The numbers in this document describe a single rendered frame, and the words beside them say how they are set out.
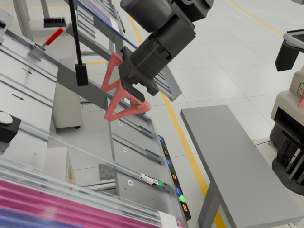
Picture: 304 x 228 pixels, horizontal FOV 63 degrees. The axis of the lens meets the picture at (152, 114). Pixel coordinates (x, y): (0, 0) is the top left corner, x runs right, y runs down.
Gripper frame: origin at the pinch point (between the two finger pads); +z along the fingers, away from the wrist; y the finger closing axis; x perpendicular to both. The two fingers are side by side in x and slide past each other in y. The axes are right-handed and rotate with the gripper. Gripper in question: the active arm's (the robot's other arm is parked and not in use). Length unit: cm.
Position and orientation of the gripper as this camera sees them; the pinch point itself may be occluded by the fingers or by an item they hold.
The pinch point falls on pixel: (107, 101)
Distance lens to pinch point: 48.3
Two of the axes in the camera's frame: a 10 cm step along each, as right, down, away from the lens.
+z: -7.0, 6.4, 3.1
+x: 6.8, 4.8, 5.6
